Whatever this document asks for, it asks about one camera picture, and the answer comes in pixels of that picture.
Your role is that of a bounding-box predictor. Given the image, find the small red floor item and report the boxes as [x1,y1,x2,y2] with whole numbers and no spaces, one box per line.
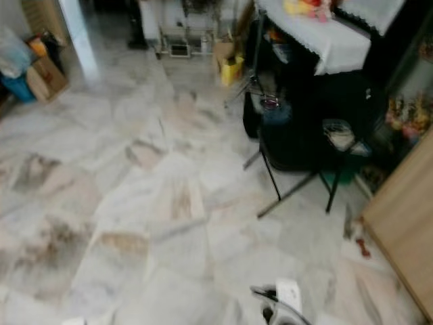
[355,237,373,259]

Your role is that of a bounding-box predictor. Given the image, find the green item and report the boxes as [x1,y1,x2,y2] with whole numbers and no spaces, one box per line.
[321,169,357,188]

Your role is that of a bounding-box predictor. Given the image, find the light wooden cabinet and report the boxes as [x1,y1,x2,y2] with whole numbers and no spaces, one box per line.
[361,129,433,322]

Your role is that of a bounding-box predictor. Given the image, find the black folding chair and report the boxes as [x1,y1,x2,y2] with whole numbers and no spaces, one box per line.
[242,68,390,219]

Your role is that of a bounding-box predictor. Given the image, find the cream mesh item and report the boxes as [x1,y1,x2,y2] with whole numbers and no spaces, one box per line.
[321,118,361,155]

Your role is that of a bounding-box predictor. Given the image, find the blue cloth bundle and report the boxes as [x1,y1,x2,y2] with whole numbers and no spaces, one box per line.
[260,95,292,127]

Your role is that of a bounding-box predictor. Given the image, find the yellow container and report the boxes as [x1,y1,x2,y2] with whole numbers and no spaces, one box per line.
[221,56,245,87]

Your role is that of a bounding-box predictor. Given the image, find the colourful flower bunch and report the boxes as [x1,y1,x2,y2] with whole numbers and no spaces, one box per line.
[384,91,433,142]

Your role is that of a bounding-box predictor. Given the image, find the white lace tablecloth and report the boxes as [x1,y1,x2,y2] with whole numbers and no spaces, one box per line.
[254,0,373,76]

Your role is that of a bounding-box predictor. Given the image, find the blue bin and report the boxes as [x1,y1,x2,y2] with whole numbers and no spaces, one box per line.
[1,72,37,104]

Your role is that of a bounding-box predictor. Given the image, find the black piano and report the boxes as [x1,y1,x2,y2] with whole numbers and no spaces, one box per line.
[365,24,417,95]

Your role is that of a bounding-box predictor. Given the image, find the white metal rack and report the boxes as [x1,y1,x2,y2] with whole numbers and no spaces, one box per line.
[141,0,221,59]

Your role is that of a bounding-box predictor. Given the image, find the clear plastic bag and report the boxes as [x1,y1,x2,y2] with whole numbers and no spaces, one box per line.
[0,27,36,79]

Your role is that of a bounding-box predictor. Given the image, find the yellow and red toys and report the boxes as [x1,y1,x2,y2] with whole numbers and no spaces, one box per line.
[283,0,335,24]

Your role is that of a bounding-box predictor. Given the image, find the black pole stand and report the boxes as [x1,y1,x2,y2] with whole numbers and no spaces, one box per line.
[127,0,150,51]

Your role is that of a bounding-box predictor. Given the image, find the brown cardboard box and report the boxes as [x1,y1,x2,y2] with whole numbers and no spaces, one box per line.
[26,56,70,104]

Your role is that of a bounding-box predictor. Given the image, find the grey-white lace cloth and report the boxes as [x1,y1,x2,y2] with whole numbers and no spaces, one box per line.
[337,0,408,36]

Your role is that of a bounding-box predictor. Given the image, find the orange item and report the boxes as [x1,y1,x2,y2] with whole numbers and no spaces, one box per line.
[29,38,48,59]

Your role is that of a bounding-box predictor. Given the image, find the tan woven panel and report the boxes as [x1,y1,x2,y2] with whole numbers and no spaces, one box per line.
[20,0,68,45]

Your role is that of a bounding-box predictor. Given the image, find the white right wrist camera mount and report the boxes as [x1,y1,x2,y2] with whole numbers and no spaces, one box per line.
[275,278,304,311]

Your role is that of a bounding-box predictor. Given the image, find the white door frame post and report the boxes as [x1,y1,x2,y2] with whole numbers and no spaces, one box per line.
[58,0,102,85]

